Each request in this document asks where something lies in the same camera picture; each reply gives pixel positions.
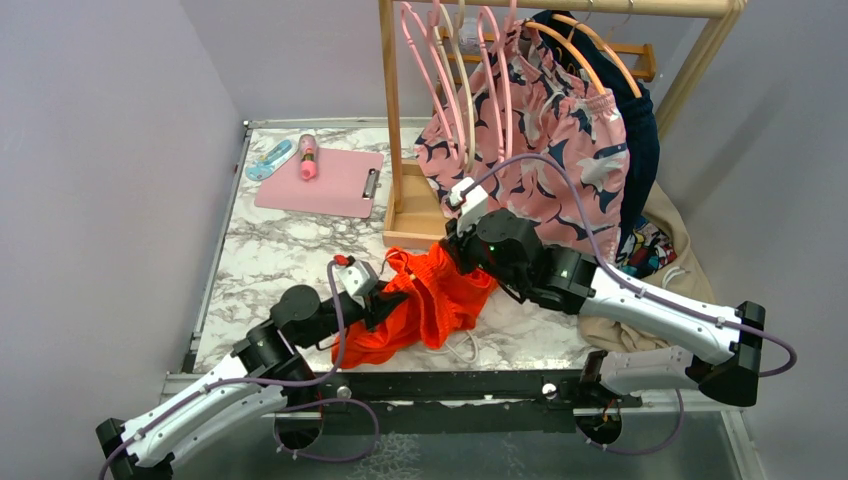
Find pink clipboard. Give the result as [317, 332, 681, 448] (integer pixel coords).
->
[254, 147, 384, 218]

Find orange wooden hanger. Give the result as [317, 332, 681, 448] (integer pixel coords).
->
[530, 10, 649, 101]

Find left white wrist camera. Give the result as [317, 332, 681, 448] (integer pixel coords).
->
[333, 255, 379, 306]

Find pink shark print shorts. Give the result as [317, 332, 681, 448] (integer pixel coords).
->
[414, 23, 630, 262]

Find light blue package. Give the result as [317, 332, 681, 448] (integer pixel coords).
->
[245, 139, 295, 182]

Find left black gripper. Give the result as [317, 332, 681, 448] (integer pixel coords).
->
[300, 281, 410, 349]

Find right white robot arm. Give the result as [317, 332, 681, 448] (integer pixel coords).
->
[440, 209, 766, 407]

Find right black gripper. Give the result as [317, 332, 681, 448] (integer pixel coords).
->
[441, 208, 527, 292]

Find cream hanger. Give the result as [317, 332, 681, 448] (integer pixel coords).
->
[441, 1, 476, 173]

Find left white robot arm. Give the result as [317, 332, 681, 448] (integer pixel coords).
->
[96, 281, 408, 479]

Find pink tube bottle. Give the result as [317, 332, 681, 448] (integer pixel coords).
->
[298, 134, 318, 181]

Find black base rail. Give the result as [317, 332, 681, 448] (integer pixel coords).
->
[273, 369, 642, 439]

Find beige garment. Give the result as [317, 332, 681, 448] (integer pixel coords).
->
[578, 184, 715, 352]

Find pink hanger holding shorts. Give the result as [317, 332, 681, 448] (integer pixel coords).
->
[477, 0, 518, 164]

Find colourful print garment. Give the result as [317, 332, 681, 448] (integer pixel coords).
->
[615, 216, 677, 279]

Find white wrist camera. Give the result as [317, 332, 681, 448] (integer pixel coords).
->
[447, 177, 489, 237]
[333, 255, 379, 306]

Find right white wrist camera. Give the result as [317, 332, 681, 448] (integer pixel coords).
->
[447, 177, 489, 237]

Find orange shorts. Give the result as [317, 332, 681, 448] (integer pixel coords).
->
[331, 244, 497, 369]

